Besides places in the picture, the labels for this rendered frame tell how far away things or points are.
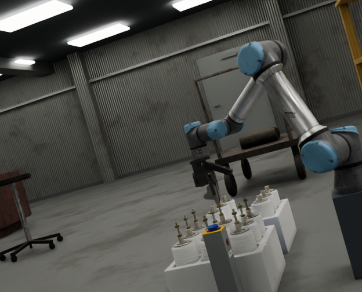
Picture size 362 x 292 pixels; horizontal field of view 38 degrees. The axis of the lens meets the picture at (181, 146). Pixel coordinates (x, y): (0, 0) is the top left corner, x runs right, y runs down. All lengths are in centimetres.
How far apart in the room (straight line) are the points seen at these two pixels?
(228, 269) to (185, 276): 25
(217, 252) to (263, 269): 21
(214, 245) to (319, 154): 47
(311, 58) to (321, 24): 75
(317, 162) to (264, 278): 47
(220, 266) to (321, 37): 1021
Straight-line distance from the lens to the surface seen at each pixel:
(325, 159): 179
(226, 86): 1185
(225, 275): 184
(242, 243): 196
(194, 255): 204
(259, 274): 195
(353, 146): 191
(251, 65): 188
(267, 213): 248
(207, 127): 211
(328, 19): 1186
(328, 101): 1176
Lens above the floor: 67
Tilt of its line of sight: 1 degrees down
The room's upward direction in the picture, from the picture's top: 16 degrees counter-clockwise
